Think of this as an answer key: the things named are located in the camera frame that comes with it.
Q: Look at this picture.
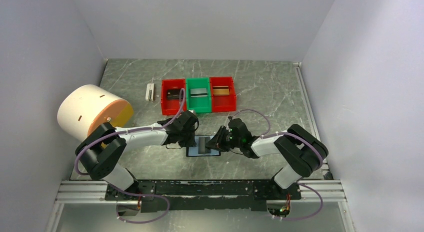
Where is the gold card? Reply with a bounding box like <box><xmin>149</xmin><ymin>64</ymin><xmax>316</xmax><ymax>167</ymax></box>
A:
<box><xmin>212</xmin><ymin>86</ymin><xmax>230</xmax><ymax>96</ymax></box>

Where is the black leather card holder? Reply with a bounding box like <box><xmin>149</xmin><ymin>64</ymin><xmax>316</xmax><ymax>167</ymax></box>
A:
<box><xmin>186</xmin><ymin>135</ymin><xmax>221</xmax><ymax>157</ymax></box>

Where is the green plastic bin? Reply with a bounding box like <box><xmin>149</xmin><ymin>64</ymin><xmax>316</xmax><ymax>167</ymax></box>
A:
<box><xmin>185</xmin><ymin>77</ymin><xmax>212</xmax><ymax>114</ymax></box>

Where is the silver card in bin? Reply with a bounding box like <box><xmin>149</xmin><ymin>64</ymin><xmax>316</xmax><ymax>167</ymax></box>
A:
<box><xmin>189</xmin><ymin>88</ymin><xmax>209</xmax><ymax>98</ymax></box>

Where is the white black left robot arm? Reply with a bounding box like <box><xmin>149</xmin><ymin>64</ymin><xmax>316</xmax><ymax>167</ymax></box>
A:
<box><xmin>75</xmin><ymin>111</ymin><xmax>199</xmax><ymax>200</ymax></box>

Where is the white orange cylinder drum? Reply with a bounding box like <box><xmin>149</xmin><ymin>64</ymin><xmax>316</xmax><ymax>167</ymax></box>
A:
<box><xmin>57</xmin><ymin>84</ymin><xmax>134</xmax><ymax>142</ymax></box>

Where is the red plastic bin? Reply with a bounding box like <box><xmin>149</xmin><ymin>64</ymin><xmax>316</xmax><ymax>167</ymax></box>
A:
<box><xmin>160</xmin><ymin>79</ymin><xmax>186</xmax><ymax>116</ymax></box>
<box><xmin>209</xmin><ymin>77</ymin><xmax>237</xmax><ymax>112</ymax></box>

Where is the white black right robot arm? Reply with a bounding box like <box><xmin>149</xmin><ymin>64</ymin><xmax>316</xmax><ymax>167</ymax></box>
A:
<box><xmin>205</xmin><ymin>118</ymin><xmax>329</xmax><ymax>199</ymax></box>

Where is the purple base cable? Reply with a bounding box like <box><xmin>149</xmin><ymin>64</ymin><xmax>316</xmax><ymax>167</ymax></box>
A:
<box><xmin>105</xmin><ymin>180</ymin><xmax>170</xmax><ymax>224</ymax></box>
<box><xmin>271</xmin><ymin>181</ymin><xmax>324</xmax><ymax>222</ymax></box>

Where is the black card in bin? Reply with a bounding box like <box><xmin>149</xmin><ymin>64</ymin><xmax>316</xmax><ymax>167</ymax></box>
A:
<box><xmin>165</xmin><ymin>88</ymin><xmax>181</xmax><ymax>100</ymax></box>

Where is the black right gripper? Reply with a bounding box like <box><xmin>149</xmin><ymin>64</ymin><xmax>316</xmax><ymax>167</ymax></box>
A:
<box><xmin>205</xmin><ymin>125</ymin><xmax>242</xmax><ymax>152</ymax></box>

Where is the aluminium frame rail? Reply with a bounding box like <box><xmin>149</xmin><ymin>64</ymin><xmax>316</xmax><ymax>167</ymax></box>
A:
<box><xmin>44</xmin><ymin>62</ymin><xmax>357</xmax><ymax>232</ymax></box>

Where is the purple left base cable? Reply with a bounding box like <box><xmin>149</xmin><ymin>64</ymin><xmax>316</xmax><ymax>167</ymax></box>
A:
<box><xmin>105</xmin><ymin>180</ymin><xmax>170</xmax><ymax>224</ymax></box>

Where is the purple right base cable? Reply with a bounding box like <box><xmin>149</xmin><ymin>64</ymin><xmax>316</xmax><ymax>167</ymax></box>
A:
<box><xmin>271</xmin><ymin>181</ymin><xmax>324</xmax><ymax>222</ymax></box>

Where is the small white clip block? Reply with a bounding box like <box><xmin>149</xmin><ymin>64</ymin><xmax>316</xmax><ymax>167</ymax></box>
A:
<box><xmin>145</xmin><ymin>83</ymin><xmax>155</xmax><ymax>102</ymax></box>

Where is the grey card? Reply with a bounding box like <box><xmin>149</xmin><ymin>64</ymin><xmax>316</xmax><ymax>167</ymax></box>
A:
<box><xmin>198</xmin><ymin>137</ymin><xmax>211</xmax><ymax>155</ymax></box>

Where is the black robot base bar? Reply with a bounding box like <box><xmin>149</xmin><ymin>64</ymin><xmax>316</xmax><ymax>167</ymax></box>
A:
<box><xmin>104</xmin><ymin>179</ymin><xmax>302</xmax><ymax>212</ymax></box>

